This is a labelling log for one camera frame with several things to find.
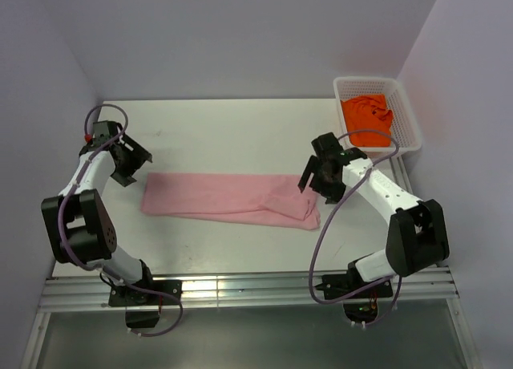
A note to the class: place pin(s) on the orange t shirt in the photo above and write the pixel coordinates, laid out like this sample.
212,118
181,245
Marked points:
365,113

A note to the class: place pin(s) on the pink t shirt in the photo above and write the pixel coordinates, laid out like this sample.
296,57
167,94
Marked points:
269,200

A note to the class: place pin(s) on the white plastic basket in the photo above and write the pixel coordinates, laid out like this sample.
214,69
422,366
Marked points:
404,126

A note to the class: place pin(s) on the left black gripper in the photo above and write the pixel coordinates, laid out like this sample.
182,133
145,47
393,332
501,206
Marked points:
139,156

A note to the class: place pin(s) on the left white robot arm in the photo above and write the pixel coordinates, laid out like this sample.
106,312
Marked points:
78,225

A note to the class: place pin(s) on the aluminium rail frame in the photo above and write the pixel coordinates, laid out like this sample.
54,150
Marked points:
245,300

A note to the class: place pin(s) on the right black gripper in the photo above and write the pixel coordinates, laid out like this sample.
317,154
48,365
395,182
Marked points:
333,192

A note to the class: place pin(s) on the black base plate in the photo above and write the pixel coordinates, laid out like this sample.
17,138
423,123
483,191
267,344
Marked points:
365,310
143,310

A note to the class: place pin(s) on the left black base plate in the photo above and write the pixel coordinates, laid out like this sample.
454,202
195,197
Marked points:
143,310

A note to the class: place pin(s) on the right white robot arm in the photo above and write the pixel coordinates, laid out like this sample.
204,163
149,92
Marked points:
416,237

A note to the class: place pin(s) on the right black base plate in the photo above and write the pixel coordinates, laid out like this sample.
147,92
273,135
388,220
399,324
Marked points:
365,310

